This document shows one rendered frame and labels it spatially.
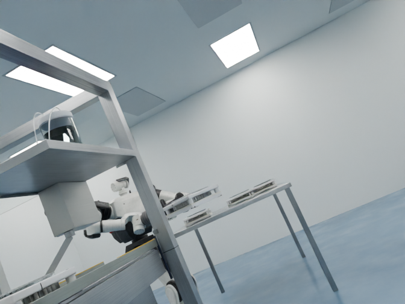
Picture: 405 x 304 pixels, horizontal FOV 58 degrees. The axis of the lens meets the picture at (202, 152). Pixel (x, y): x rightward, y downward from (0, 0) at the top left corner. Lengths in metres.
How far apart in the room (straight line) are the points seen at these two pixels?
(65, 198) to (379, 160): 5.41
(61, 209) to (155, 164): 5.22
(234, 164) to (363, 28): 3.02
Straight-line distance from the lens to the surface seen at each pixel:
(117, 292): 1.27
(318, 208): 6.31
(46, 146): 1.16
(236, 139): 6.36
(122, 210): 2.49
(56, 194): 1.62
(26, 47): 1.37
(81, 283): 1.13
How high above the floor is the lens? 0.98
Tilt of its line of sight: 8 degrees up
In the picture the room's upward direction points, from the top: 24 degrees counter-clockwise
